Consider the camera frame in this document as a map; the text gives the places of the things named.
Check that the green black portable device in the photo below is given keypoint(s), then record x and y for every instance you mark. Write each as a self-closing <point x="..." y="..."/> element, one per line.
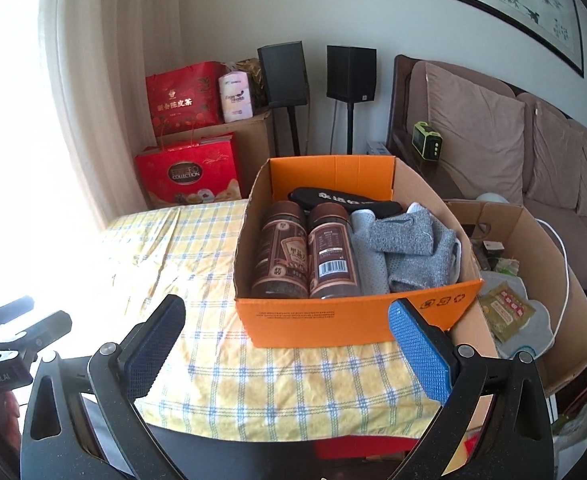
<point x="427" y="141"/>

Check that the white curtain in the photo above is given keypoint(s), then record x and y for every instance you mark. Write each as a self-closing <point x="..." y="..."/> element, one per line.
<point x="103" y="60"/>

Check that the red box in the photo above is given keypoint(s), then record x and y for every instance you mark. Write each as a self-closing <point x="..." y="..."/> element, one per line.
<point x="363" y="447"/>

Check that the black speaker stand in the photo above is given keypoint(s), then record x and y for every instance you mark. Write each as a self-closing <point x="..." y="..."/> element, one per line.
<point x="350" y="127"/>
<point x="293" y="130"/>

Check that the black soft case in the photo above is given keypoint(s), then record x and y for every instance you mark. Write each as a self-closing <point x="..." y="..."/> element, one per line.
<point x="343" y="202"/>

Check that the brown-lidded clear jar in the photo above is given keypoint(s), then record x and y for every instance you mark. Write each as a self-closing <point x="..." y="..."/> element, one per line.
<point x="281" y="255"/>
<point x="333" y="255"/>

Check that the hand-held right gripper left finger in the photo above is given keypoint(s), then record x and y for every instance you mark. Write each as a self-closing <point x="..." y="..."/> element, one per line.
<point x="151" y="347"/>

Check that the gold wrapped package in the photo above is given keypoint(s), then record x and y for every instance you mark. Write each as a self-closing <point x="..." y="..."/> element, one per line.
<point x="257" y="77"/>

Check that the large brown sofa cushion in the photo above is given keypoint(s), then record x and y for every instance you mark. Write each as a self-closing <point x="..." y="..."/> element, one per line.
<point x="473" y="125"/>

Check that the white plastic bag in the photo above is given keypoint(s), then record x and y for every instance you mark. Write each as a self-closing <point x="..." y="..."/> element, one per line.
<point x="586" y="440"/>

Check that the pale blue pad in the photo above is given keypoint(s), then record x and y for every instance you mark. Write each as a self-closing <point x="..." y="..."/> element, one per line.
<point x="541" y="325"/>

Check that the orange cardboard box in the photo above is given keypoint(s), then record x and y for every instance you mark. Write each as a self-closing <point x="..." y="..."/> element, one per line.
<point x="333" y="317"/>

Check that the brown green packet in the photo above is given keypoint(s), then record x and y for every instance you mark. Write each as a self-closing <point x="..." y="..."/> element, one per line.
<point x="506" y="312"/>

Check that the white tissue pack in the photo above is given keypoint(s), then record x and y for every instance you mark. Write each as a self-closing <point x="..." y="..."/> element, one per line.
<point x="236" y="97"/>

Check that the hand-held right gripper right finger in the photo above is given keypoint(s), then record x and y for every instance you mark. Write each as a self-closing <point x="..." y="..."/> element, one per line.
<point x="418" y="355"/>

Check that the blue white carton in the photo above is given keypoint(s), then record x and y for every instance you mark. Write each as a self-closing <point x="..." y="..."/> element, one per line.
<point x="376" y="148"/>

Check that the red tea gift bag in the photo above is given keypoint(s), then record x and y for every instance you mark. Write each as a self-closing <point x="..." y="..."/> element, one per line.
<point x="183" y="100"/>

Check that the brown cardboard carton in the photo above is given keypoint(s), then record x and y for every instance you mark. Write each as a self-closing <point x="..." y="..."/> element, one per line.
<point x="256" y="145"/>

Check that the white rounded device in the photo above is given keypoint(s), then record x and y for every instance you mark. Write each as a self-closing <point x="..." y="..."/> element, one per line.
<point x="493" y="199"/>

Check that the black speaker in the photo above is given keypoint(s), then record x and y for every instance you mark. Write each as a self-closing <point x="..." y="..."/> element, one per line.
<point x="282" y="75"/>
<point x="351" y="74"/>

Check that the yellow checked tablecloth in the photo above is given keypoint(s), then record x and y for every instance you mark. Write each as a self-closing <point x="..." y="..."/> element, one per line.
<point x="188" y="260"/>

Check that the red chocolate gift bag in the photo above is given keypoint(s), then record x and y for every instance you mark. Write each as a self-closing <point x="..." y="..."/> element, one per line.
<point x="188" y="175"/>

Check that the open brown cardboard box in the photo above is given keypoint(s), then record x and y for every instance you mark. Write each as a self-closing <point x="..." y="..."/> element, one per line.
<point x="578" y="320"/>

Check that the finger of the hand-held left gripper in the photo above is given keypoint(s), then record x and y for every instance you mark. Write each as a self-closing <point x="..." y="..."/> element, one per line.
<point x="3" y="315"/>
<point x="43" y="332"/>

